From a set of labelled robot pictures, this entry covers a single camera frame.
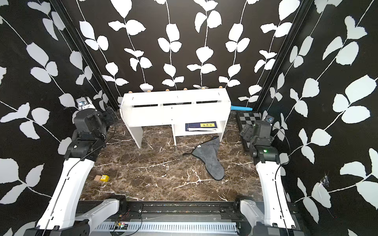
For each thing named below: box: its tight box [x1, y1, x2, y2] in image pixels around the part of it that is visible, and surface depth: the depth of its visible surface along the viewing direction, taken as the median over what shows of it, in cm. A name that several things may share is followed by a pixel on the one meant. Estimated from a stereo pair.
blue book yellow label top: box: [185, 121, 219, 132], surface depth 93 cm
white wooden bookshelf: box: [120, 88, 232, 149], surface depth 85 cm
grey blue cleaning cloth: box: [182, 135, 225, 181], surface depth 92 cm
